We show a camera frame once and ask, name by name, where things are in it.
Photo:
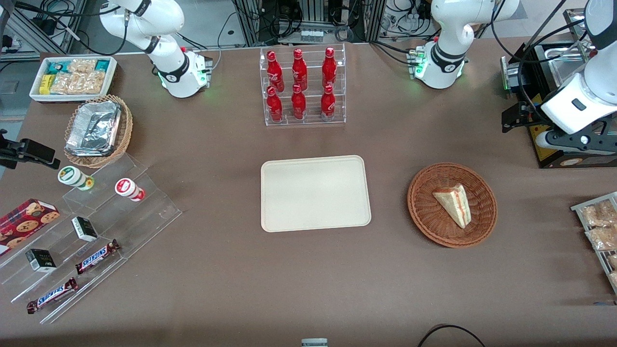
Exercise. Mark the aluminium frame rack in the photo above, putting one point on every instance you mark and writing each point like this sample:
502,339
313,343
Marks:
250,21

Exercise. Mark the white snack bin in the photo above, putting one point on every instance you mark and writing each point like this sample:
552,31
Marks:
38,94

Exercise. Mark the light wicker basket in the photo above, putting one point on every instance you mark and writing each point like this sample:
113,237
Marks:
124,130

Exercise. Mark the red cola bottle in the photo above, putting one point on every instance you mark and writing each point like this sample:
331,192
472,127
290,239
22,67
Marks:
299,105
274,107
299,71
275,72
328,105
329,70

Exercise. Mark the teal snack pack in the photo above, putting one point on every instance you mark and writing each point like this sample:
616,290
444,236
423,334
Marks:
102,65
57,67

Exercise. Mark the small grey device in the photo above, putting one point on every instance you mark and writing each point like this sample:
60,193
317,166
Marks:
314,342

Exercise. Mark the cream plastic tray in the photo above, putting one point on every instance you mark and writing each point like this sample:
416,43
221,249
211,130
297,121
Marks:
315,193

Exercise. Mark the clear acrylic stepped display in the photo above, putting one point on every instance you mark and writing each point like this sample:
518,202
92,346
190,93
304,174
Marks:
140,217

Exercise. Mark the red lid yogurt cup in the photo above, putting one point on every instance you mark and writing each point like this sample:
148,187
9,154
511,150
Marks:
126,187

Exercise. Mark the tray of packaged pastries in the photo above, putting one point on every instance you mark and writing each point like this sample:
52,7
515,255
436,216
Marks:
585,214

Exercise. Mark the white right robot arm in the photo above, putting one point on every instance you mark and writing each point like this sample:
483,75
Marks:
164,29

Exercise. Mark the clear fried snack bag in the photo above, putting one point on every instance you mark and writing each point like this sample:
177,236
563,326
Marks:
600,214
602,238

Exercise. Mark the red tartan cookie box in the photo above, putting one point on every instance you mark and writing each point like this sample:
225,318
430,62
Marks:
26,219

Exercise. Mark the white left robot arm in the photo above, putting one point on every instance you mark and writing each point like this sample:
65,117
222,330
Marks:
448,43

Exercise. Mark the green lid yogurt cup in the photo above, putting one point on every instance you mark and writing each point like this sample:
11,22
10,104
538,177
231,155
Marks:
71,176

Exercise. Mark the Snickers chocolate bar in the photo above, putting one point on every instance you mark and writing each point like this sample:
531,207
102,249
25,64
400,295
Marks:
98,256
52,295

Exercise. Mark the stack of foil trays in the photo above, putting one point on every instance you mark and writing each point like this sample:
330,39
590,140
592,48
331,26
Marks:
94,127

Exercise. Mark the black hot food case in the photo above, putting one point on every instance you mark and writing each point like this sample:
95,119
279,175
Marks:
554,156

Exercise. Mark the brown round wicker basket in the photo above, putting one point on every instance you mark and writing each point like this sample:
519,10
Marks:
429,217

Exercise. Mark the clear acrylic bottle rack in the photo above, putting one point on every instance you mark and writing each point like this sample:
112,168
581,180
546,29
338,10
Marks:
311,115

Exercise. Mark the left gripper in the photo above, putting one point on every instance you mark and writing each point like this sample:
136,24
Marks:
526,115

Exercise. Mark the small black box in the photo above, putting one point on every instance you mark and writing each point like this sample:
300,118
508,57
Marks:
41,260
84,229

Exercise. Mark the yellow snack pack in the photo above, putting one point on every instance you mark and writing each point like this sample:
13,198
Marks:
46,84

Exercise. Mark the clear rice cracker bag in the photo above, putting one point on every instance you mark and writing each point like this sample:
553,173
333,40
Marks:
82,65
77,83

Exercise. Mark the white power strip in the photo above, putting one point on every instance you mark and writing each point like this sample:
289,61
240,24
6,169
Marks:
311,35

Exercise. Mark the triangle sandwich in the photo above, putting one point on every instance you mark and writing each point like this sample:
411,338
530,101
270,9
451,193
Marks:
455,205

